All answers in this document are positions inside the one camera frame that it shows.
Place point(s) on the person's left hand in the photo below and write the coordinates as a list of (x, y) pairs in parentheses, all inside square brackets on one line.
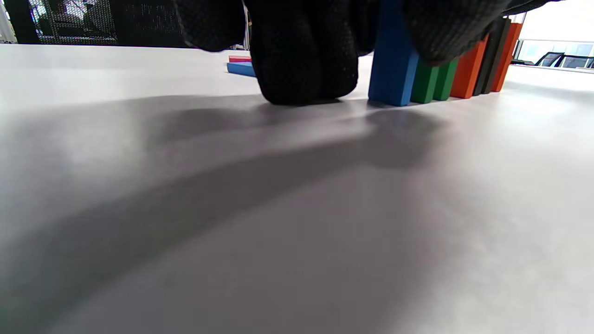
[(306, 51)]

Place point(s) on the pink domino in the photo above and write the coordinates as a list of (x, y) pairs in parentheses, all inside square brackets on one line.
[(239, 59)]

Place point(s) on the light blue domino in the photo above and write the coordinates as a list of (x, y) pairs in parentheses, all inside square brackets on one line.
[(392, 69), (240, 69)]

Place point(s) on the green domino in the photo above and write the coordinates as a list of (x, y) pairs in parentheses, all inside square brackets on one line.
[(424, 86), (446, 83)]

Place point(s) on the red domino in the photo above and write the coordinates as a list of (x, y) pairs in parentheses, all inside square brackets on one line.
[(468, 74)]

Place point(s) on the orange domino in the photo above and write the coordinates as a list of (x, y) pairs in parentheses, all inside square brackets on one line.
[(508, 55)]

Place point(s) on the black mesh office chair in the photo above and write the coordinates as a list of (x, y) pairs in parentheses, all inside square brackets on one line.
[(139, 28)]

